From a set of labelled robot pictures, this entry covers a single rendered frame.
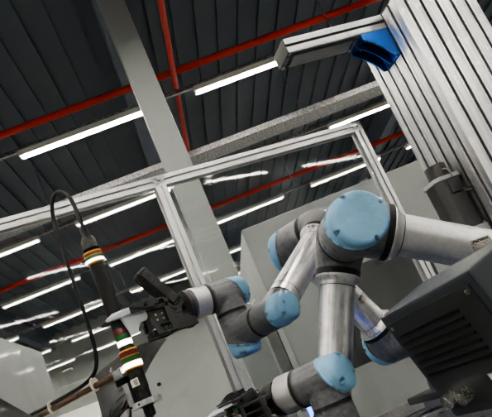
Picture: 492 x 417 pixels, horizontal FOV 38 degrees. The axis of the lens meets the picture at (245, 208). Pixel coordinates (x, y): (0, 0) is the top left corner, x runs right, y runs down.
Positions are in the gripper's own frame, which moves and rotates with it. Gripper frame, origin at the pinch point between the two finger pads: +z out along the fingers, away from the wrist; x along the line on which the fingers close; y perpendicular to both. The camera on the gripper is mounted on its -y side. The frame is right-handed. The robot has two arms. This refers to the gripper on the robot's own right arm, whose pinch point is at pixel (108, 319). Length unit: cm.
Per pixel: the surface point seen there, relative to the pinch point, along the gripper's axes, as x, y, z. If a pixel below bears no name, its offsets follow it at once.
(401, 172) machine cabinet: 161, -72, -269
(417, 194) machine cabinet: 160, -55, -272
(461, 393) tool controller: -71, 40, -21
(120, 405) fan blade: 8.6, 17.8, 0.9
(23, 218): 70, -56, -9
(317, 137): 50, -57, -122
